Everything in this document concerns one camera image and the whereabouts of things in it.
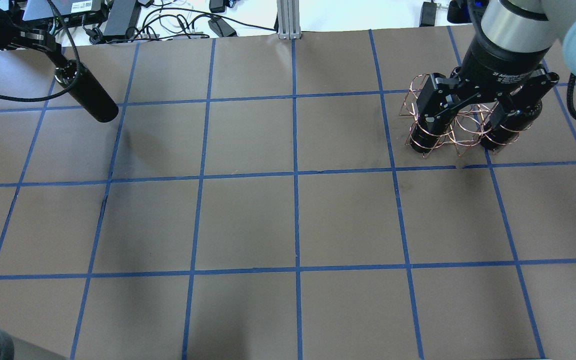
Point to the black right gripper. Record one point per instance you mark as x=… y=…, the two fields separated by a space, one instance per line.
x=501 y=63

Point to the carried dark wine bottle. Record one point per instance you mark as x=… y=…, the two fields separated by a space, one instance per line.
x=87 y=91

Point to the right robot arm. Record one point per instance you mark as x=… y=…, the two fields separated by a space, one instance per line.
x=525 y=26

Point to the dark wine bottle in basket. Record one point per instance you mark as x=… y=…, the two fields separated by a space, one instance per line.
x=427 y=134

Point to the black laptop charger brick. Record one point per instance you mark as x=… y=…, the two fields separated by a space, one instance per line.
x=122 y=20

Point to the black power adapter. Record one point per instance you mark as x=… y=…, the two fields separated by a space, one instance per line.
x=428 y=14

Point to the copper wire wine basket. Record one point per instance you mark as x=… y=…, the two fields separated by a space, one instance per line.
x=465 y=131

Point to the aluminium frame post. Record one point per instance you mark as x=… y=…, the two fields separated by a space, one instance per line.
x=288 y=17

